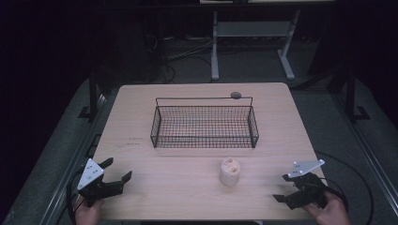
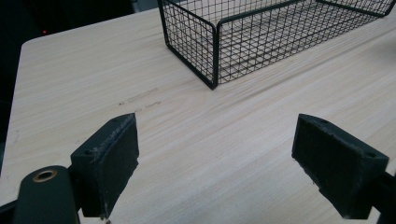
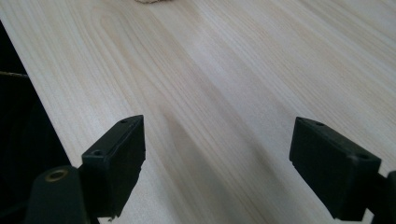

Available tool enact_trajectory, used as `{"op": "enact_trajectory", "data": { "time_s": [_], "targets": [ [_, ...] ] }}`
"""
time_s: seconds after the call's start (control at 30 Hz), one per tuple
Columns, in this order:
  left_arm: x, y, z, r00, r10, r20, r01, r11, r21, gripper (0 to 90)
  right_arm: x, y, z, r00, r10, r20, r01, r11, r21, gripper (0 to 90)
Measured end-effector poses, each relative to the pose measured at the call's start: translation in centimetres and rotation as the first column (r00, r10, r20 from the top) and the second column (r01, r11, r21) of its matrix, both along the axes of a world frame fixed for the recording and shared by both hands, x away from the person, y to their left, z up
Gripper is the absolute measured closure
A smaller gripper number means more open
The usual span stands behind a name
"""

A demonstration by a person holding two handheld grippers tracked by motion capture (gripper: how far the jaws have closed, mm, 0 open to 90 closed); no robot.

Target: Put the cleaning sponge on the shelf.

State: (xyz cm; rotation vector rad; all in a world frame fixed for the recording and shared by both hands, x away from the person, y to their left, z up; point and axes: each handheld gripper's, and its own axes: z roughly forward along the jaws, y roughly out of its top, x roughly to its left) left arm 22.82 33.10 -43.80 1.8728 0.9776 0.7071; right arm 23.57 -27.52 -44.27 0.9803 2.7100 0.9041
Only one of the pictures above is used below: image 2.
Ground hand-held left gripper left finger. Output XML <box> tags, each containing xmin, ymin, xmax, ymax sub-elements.
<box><xmin>70</xmin><ymin>112</ymin><xmax>140</xmax><ymax>219</ymax></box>

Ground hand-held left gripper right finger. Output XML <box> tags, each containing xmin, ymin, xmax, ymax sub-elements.
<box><xmin>291</xmin><ymin>113</ymin><xmax>389</xmax><ymax>220</ymax></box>

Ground black wire mesh basket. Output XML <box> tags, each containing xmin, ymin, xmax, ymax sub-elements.
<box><xmin>157</xmin><ymin>0</ymin><xmax>396</xmax><ymax>91</ymax></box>

